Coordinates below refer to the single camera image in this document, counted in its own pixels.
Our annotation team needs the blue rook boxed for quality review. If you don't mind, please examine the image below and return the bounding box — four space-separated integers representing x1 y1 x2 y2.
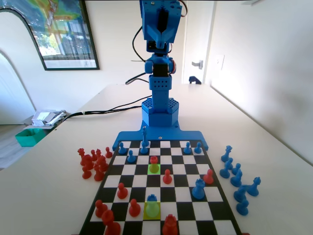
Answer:
144 194 161 219
191 178 206 200

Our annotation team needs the white door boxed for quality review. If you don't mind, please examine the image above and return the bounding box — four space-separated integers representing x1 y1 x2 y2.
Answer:
181 0 217 85

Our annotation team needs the blue printed clamp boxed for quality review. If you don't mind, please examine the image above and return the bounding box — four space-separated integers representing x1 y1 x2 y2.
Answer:
188 75 203 85

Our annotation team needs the black framed map poster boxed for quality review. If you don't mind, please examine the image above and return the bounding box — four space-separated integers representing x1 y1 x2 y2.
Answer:
24 0 100 71

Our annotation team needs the blue king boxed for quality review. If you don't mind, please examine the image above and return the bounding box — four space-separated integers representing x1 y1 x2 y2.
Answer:
141 127 150 147

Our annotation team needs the white arched panel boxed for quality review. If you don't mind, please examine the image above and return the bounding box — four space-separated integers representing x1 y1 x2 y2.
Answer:
0 8 47 125
0 50 37 126

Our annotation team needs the pile of papers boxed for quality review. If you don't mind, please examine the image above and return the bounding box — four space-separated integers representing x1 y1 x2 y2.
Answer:
30 109 67 127

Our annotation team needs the red knight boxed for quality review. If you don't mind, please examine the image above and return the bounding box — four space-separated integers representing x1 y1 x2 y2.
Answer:
96 155 110 172

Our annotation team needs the blue bishop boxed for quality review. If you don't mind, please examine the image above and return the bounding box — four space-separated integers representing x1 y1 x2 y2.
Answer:
230 168 243 188
219 158 234 179

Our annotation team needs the green plastic bin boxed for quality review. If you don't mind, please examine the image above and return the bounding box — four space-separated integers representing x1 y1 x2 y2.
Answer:
14 128 45 147

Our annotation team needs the black white chessboard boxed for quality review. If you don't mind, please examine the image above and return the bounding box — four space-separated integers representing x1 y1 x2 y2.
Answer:
78 139 243 235

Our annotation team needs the blue queen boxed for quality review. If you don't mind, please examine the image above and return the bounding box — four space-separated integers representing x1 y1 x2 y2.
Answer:
246 176 262 197

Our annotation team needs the red king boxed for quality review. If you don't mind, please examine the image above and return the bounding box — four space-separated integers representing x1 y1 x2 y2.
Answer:
161 214 179 235

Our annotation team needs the silver door handle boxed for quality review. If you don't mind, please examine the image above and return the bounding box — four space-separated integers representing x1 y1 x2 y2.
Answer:
191 59 204 71

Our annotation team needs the white light switch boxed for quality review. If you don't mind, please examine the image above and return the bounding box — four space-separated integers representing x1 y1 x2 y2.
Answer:
216 54 225 71

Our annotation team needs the black cable bundle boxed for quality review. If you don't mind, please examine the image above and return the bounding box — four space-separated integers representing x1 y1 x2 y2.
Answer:
54 96 150 124

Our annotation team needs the blue arm base plate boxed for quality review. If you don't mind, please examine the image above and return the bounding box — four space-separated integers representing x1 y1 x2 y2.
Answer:
112 125 210 151

